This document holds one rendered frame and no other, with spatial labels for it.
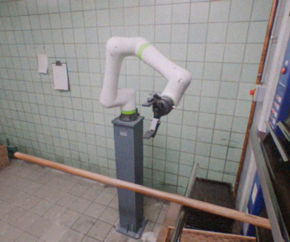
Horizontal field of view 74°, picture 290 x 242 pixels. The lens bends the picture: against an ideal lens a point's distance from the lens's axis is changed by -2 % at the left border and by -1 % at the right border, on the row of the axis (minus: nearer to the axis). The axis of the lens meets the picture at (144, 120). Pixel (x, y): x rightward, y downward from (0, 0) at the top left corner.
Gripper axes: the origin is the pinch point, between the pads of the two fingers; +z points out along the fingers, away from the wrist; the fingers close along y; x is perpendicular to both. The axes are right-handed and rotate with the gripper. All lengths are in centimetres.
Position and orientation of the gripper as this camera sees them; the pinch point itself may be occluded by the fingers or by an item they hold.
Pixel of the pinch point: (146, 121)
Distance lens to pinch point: 77.7
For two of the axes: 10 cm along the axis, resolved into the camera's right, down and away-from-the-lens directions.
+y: 0.0, 9.3, 3.6
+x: -9.3, -1.4, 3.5
